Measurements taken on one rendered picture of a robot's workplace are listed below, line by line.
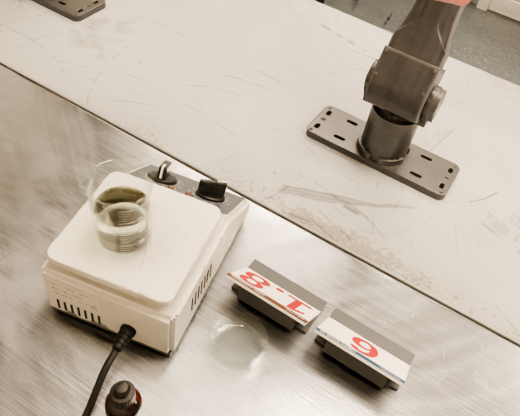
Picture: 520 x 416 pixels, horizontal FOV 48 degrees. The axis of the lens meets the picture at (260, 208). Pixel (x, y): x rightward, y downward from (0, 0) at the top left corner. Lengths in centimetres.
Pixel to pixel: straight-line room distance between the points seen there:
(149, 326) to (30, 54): 51
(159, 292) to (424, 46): 39
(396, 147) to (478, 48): 234
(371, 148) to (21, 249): 43
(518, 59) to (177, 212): 267
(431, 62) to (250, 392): 39
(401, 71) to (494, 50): 243
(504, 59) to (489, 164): 222
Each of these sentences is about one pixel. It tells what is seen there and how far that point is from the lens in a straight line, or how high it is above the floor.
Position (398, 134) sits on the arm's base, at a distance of 73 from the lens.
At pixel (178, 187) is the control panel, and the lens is 62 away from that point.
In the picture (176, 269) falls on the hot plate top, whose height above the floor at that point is 99.
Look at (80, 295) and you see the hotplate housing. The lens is 54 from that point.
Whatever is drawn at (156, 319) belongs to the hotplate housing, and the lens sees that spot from 51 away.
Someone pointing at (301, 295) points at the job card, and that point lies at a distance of 61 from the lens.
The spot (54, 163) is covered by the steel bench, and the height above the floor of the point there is 90.
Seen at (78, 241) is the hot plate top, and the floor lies 99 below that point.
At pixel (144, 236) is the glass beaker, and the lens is 50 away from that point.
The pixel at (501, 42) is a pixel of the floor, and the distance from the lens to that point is 319.
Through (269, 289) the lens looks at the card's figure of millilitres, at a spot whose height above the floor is 92.
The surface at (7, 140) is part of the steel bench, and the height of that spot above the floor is 90.
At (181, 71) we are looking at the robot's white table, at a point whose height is 90.
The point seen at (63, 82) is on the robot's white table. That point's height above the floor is 90.
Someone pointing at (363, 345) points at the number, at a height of 92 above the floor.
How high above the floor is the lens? 140
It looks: 47 degrees down
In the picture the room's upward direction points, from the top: 11 degrees clockwise
